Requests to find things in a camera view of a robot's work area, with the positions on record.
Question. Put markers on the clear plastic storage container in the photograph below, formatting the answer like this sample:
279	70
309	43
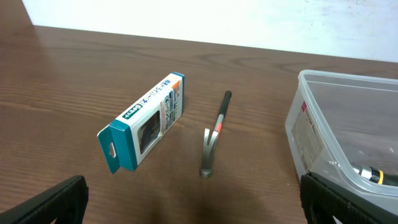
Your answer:
343	126

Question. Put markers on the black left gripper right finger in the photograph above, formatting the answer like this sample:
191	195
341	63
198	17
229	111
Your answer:
324	201

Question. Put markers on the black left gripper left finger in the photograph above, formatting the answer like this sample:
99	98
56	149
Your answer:
63	203

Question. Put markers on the teal white product box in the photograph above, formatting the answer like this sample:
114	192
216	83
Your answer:
128	139

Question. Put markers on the small hammer black handle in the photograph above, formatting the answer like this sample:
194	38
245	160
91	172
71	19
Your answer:
210	139

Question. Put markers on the stubby yellow black screwdriver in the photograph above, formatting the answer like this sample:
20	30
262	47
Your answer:
376	176

